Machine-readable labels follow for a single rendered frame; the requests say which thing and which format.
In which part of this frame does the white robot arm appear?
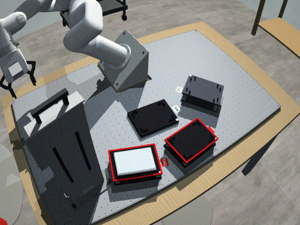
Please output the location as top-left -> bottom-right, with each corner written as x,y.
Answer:
0,0 -> 131,70

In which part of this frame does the dark grey rectangular nest with corner posts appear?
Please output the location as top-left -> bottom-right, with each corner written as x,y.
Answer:
181,74 -> 224,113

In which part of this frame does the black rectangular nest with red border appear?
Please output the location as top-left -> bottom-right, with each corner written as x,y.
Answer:
108,143 -> 163,186
164,118 -> 218,168

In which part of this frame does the white microplate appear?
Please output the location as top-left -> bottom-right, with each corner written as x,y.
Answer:
114,147 -> 157,176

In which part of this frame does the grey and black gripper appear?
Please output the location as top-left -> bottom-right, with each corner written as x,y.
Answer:
0,49 -> 36,99

